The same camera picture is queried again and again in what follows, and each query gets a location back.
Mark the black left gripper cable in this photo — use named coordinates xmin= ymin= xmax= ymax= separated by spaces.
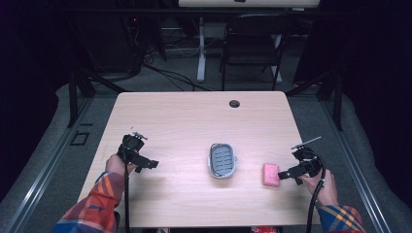
xmin=121 ymin=147 xmax=131 ymax=233

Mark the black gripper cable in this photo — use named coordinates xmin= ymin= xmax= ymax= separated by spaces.
xmin=305 ymin=150 xmax=326 ymax=233
xmin=121 ymin=147 xmax=131 ymax=233

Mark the person's left hand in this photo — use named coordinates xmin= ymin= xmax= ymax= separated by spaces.
xmin=104 ymin=153 xmax=138 ymax=178

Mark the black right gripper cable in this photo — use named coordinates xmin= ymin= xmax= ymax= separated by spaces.
xmin=305 ymin=150 xmax=326 ymax=233

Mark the red packet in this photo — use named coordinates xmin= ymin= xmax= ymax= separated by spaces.
xmin=250 ymin=225 xmax=280 ymax=233

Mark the person's right hand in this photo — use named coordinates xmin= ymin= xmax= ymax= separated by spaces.
xmin=298 ymin=168 xmax=340 ymax=208

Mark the black folding chair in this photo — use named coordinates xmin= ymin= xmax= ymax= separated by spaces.
xmin=219 ymin=13 xmax=295 ymax=92

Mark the white desk top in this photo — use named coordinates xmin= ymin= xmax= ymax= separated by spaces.
xmin=177 ymin=0 xmax=322 ymax=9

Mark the pink soap bar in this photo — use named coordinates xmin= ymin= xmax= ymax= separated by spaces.
xmin=261 ymin=162 xmax=281 ymax=187

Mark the black metal frame stand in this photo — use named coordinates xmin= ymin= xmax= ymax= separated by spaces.
xmin=65 ymin=61 xmax=128 ymax=129
xmin=284 ymin=69 xmax=345 ymax=132

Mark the black floor cable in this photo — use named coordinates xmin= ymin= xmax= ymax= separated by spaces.
xmin=142 ymin=61 xmax=217 ymax=92

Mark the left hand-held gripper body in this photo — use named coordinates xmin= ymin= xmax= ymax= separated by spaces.
xmin=117 ymin=130 xmax=149 ymax=163

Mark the white desk leg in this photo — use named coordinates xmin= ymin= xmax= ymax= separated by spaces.
xmin=196 ymin=16 xmax=208 ymax=83
xmin=272 ymin=33 xmax=284 ymax=84

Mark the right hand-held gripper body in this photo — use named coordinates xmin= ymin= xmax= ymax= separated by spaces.
xmin=290 ymin=135 xmax=326 ymax=179

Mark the grey soap dish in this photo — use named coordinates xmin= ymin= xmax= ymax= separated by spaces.
xmin=207 ymin=142 xmax=238 ymax=180

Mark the black computer tower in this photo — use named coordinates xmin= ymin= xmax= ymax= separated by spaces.
xmin=76 ymin=14 xmax=144 ymax=74

